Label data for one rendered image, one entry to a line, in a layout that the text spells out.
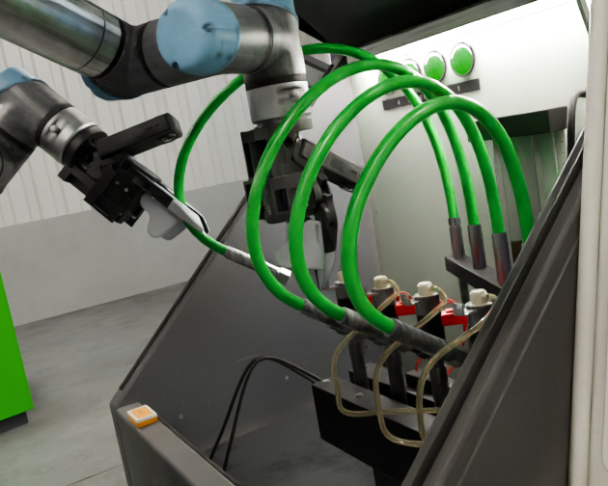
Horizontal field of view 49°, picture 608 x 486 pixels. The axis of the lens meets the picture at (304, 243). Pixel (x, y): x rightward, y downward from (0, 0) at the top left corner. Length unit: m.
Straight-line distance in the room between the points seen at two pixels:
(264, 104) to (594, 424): 0.48
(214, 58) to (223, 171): 7.12
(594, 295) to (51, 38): 0.56
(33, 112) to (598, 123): 0.71
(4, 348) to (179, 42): 3.51
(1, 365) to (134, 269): 3.56
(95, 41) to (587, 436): 0.60
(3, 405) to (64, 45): 3.54
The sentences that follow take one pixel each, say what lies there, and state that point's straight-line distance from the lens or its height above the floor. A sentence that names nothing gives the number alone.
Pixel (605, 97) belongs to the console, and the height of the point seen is 1.29.
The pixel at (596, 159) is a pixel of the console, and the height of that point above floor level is 1.25.
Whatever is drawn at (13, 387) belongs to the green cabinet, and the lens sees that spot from 4.17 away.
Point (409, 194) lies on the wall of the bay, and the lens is 1.17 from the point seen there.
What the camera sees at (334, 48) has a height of 1.42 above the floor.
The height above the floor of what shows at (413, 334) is 1.11.
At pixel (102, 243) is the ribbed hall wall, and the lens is 7.38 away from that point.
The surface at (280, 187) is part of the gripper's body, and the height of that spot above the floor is 1.25.
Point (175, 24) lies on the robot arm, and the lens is 0.71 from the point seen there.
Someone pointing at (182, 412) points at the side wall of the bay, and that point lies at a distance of 1.14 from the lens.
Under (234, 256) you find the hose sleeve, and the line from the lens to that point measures 0.91.
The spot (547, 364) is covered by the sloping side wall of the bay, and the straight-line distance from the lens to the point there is 0.59.
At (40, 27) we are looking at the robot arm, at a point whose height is 1.45.
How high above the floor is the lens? 1.30
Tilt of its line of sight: 8 degrees down
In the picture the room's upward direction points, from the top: 10 degrees counter-clockwise
